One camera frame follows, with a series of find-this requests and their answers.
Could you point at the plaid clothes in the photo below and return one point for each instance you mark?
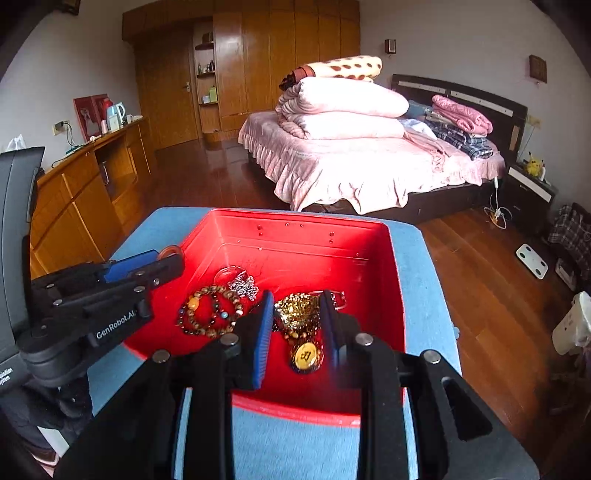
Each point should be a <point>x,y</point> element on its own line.
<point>461,141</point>

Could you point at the silver bangle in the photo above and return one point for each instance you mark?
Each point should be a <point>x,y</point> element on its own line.
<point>217,277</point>

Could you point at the red picture frame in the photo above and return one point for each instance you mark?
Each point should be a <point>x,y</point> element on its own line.
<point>85,115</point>

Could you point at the plaid bag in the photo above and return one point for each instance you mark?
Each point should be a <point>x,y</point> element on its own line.
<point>570,235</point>

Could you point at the white bathroom scale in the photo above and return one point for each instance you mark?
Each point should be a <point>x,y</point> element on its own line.
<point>533,261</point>

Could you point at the yellow plush toy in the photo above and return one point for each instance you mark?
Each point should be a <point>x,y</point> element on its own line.
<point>534,164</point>

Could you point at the pink folded blanket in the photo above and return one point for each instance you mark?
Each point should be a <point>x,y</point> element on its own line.
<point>461,113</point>

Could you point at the dark nightstand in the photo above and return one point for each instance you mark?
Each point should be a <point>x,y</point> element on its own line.
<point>526,203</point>

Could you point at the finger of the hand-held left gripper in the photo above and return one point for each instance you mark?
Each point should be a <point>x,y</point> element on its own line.
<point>131,265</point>
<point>157,274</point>

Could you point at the red thermos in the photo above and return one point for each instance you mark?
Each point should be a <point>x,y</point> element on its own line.
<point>106,108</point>

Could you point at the brown wall fixture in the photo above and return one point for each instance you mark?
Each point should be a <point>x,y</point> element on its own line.
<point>390,46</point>
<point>538,68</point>

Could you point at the wooden wardrobe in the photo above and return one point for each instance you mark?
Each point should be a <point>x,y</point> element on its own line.
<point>286,55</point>

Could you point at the white plastic bag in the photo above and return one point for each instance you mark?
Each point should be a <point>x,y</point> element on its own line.
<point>16,144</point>

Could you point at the white plastic object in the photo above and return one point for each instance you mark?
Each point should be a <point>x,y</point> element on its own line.
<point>570,327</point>

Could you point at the spotted folded blanket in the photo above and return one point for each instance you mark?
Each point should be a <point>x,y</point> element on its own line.
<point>341,69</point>

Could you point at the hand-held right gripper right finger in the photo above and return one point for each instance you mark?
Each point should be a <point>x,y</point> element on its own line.
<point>328,332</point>

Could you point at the red tin box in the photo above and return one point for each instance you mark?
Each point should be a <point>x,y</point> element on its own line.
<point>295,244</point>

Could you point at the silver metal watch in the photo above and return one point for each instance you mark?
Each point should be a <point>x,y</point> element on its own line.
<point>342,300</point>

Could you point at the bed with pink bedspread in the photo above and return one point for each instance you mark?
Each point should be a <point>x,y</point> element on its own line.
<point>369,170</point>

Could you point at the wooden sideboard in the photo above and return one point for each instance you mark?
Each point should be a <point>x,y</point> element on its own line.
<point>83,207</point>

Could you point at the wall outlet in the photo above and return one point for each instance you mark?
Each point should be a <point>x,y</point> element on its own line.
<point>61,128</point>

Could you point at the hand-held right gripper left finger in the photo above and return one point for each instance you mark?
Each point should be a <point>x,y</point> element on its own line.
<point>263,341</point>

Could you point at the white electric kettle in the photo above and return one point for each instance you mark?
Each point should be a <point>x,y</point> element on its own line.
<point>117,114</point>

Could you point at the folded pink quilt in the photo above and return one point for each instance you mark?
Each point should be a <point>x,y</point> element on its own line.
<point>351,125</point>
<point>351,97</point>

